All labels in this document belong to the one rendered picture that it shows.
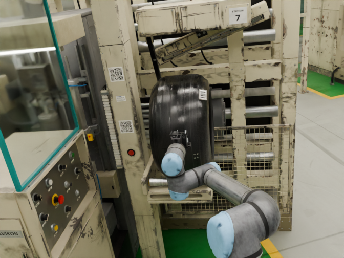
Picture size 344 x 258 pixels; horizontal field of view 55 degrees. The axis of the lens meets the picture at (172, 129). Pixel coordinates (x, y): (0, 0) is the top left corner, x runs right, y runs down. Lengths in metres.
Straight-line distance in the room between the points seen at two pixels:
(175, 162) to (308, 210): 2.06
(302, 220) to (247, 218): 2.06
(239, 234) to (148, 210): 1.19
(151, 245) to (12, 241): 0.99
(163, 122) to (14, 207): 0.72
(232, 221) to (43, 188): 0.87
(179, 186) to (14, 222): 0.66
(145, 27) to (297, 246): 1.91
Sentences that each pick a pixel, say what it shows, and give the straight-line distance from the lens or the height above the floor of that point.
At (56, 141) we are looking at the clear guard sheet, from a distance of 1.58.
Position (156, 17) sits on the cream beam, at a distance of 1.88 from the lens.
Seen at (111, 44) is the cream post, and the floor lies 1.66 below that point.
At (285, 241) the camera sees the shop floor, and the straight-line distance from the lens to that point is 2.81.
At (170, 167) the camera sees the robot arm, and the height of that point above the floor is 1.29.
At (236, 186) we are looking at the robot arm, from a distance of 1.15.
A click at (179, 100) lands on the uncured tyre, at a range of 1.59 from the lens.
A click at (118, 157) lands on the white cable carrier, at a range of 1.93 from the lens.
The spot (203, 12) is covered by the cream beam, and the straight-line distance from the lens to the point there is 1.85.
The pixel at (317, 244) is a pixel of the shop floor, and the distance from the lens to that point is 2.83.
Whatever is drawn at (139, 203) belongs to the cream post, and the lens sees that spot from 2.06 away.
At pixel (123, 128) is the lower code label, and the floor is 1.21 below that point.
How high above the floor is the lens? 1.91
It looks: 24 degrees down
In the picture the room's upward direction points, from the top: 7 degrees counter-clockwise
